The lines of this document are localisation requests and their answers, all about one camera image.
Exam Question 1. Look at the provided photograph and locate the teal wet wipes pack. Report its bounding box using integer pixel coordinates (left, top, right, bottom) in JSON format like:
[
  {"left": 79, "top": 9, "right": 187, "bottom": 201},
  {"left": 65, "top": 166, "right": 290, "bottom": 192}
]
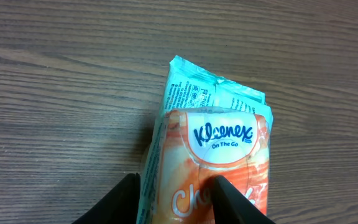
[{"left": 137, "top": 57, "right": 273, "bottom": 223}]

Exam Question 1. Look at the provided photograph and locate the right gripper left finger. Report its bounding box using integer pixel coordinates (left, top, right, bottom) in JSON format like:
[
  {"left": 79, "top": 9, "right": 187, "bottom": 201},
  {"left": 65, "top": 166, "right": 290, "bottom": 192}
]
[{"left": 73, "top": 173, "right": 140, "bottom": 224}]

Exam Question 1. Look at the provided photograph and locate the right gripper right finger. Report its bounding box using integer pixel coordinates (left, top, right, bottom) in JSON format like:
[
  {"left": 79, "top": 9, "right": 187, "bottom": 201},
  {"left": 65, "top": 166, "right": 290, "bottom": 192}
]
[{"left": 211, "top": 175, "right": 275, "bottom": 224}]

